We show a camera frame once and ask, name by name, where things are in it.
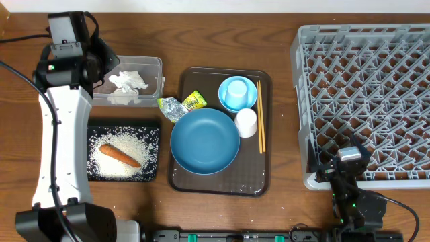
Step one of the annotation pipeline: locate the pile of white rice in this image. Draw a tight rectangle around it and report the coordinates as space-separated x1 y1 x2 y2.
87 126 161 179

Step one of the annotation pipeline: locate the clear plastic bin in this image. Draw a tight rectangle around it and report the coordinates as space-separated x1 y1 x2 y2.
93 56 165 107

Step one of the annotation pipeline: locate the white cup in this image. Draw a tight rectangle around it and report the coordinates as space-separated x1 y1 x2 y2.
234 108 257 138

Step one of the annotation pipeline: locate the dark blue plate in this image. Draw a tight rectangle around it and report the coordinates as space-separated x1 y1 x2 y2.
170 108 241 175

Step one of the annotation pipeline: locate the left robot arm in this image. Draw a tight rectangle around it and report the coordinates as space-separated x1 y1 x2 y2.
15 36 141 241

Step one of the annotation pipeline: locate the light blue cup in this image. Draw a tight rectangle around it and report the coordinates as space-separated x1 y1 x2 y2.
225 80 247 110

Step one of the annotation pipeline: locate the light blue bowl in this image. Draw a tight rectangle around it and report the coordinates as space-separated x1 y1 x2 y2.
218 76 257 113

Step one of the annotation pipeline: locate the black waste tray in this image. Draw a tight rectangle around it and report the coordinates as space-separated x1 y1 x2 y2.
86 118 162 183

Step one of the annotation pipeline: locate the orange carrot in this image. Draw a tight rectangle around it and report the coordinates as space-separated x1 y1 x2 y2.
99 144 141 168

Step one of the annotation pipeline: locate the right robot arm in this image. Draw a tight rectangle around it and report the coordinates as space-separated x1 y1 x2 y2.
306 134 386 241

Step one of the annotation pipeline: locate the wooden chopstick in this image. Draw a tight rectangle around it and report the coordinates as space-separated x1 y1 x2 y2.
257 80 263 154
259 81 266 153

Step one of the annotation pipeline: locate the white tissue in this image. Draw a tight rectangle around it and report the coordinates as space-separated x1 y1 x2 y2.
107 89 141 105
108 71 148 95

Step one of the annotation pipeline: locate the grey dishwasher rack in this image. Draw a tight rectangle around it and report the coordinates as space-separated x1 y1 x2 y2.
290 24 429 190

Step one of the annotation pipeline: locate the wooden chopstick left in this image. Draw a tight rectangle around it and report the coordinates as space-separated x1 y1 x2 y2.
257 80 263 154

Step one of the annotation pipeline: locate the yellow silver snack wrapper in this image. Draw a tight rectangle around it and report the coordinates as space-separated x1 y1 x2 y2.
157 90 208 123

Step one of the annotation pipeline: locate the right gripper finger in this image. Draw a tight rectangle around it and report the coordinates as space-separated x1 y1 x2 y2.
350 134 371 157
306 140 320 173

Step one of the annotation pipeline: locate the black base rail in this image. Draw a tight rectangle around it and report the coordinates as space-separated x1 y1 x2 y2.
146 229 404 242

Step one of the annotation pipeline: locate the wooden chopstick right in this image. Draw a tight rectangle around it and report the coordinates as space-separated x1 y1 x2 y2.
259 81 266 153

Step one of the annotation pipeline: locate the brown serving tray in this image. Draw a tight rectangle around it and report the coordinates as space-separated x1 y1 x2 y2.
168 67 272 197

